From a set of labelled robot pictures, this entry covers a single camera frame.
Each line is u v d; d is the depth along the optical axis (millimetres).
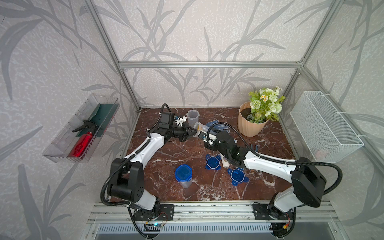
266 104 860
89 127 652
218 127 706
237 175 852
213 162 912
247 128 944
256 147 966
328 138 598
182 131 756
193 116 1001
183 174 742
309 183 431
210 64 971
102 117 714
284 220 715
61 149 584
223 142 607
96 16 734
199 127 785
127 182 434
